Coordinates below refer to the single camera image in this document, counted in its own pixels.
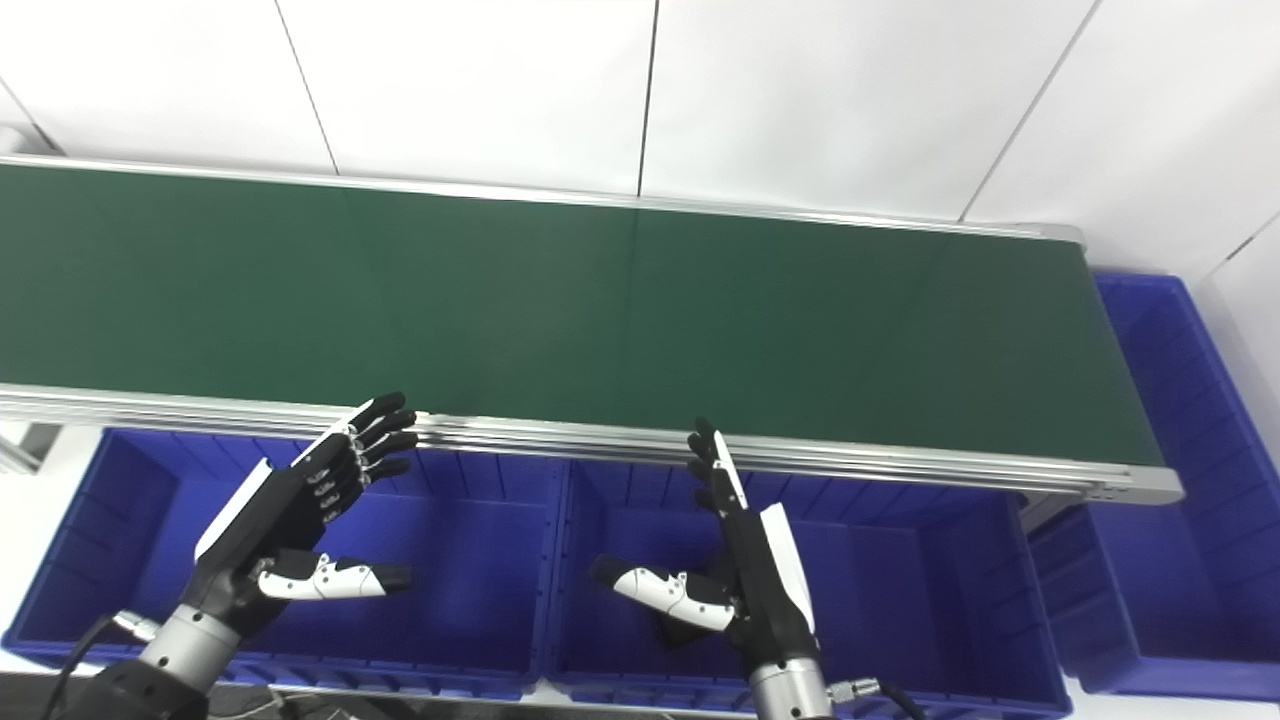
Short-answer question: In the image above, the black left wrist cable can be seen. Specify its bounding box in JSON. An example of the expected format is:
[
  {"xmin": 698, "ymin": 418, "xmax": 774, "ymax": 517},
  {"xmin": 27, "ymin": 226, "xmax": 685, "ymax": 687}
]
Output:
[{"xmin": 38, "ymin": 610, "xmax": 161, "ymax": 720}]

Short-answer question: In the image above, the blue plastic bin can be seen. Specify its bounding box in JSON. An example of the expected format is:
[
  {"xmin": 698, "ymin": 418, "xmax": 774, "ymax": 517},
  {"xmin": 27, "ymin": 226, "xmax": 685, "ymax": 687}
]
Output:
[
  {"xmin": 540, "ymin": 460, "xmax": 1073, "ymax": 720},
  {"xmin": 0, "ymin": 428, "xmax": 571, "ymax": 701},
  {"xmin": 1030, "ymin": 272, "xmax": 1280, "ymax": 701}
]

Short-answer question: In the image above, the aluminium conveyor support leg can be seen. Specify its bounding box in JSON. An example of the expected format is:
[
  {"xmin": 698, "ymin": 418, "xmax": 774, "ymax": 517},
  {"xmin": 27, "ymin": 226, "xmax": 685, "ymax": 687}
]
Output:
[{"xmin": 0, "ymin": 420, "xmax": 63, "ymax": 477}]

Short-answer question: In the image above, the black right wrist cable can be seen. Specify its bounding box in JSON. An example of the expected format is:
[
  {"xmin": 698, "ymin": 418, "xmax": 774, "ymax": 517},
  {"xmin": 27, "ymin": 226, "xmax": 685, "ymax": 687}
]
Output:
[{"xmin": 828, "ymin": 678, "xmax": 931, "ymax": 720}]

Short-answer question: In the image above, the green conveyor belt aluminium frame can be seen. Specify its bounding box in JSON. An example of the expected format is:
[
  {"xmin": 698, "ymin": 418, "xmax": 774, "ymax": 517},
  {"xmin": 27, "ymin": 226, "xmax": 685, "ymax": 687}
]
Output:
[{"xmin": 0, "ymin": 155, "xmax": 1186, "ymax": 506}]

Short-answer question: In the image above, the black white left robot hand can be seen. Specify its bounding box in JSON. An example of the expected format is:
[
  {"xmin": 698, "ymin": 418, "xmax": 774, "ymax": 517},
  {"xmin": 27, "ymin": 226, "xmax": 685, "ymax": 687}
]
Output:
[{"xmin": 185, "ymin": 392, "xmax": 421, "ymax": 638}]

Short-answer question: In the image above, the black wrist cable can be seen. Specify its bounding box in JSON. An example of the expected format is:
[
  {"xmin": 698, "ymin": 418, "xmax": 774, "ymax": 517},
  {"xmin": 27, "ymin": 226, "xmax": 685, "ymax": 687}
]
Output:
[
  {"xmin": 828, "ymin": 678, "xmax": 931, "ymax": 720},
  {"xmin": 38, "ymin": 610, "xmax": 161, "ymax": 720}
]

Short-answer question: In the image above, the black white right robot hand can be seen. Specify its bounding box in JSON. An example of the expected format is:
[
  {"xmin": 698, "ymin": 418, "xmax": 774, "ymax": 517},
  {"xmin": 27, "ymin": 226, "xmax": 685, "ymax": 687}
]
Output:
[{"xmin": 590, "ymin": 418, "xmax": 823, "ymax": 669}]

